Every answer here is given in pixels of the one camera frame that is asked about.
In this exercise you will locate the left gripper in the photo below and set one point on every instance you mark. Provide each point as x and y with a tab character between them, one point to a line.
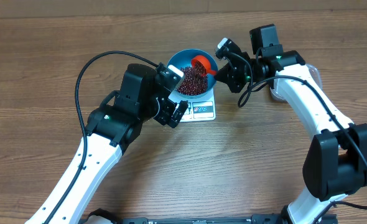
169	106

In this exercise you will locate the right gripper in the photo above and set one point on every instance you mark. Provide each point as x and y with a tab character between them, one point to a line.
226	76

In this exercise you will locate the orange measuring scoop blue handle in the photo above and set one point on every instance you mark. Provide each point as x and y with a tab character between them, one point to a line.
205	63

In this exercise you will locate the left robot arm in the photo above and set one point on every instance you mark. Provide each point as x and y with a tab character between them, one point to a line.
110	129

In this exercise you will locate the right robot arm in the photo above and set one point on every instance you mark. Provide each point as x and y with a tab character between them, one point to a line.
336	163

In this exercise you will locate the white digital kitchen scale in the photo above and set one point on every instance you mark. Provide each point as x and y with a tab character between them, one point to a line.
200	107

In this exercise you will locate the red beans in bowl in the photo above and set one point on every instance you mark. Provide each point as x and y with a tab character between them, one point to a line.
194	82

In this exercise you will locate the blue metal bowl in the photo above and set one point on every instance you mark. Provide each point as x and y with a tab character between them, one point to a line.
183	59

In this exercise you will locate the clear plastic container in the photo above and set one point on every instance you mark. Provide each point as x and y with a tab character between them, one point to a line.
314	74

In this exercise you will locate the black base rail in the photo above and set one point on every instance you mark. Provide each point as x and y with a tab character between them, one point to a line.
105	217

